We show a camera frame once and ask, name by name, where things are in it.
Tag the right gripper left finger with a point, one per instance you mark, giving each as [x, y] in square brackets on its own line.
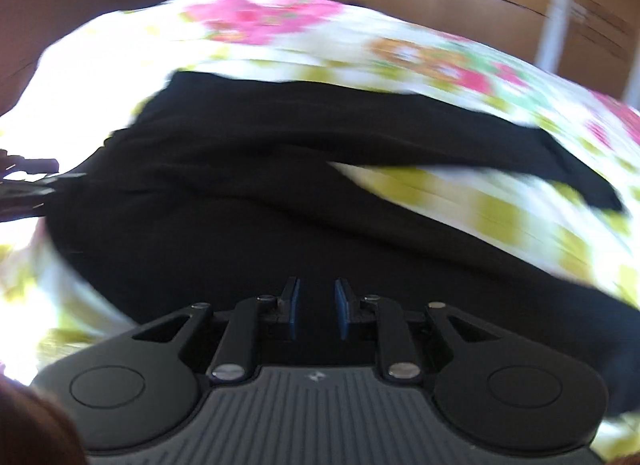
[255, 326]

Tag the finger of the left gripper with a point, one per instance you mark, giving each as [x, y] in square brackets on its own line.
[27, 185]

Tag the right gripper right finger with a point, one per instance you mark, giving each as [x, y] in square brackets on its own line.
[377, 323]

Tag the operator hand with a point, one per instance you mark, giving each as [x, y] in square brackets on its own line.
[34, 430]

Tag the colourful checked bed quilt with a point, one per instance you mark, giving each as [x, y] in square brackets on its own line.
[137, 393]

